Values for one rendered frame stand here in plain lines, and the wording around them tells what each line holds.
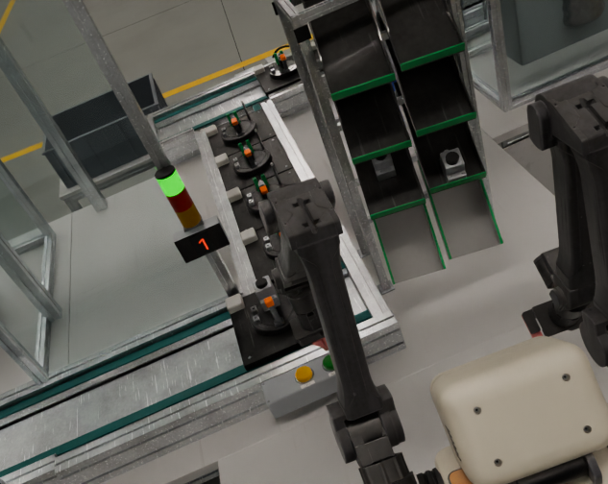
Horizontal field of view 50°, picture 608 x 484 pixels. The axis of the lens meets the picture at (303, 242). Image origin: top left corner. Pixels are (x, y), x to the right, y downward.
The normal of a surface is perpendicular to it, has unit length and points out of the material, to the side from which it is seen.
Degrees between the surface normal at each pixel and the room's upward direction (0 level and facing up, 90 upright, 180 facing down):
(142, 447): 90
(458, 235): 45
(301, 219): 10
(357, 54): 25
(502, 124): 0
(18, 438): 0
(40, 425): 0
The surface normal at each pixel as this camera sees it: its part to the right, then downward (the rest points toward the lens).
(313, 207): -0.15, -0.69
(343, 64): -0.23, -0.39
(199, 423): 0.26, 0.57
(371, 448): 0.03, -0.27
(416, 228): -0.15, -0.07
